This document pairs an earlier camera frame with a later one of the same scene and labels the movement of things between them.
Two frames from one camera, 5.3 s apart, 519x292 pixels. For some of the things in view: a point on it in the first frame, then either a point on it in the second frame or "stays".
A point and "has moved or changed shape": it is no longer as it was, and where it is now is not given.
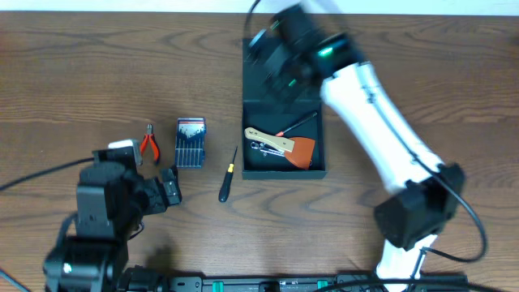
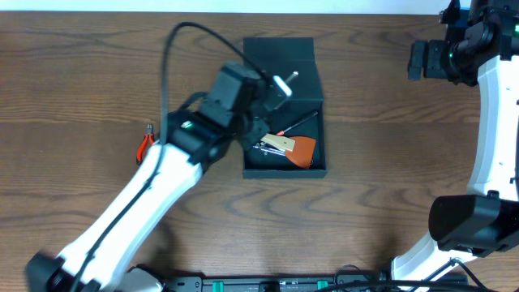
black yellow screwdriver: (226, 185) has moved or changed shape
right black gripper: (280, 80) -> (436, 66)
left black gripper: (163, 193) -> (251, 132)
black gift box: (263, 109) stays
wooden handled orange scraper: (298, 151) stays
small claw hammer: (281, 133) stays
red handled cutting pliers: (149, 135) stays
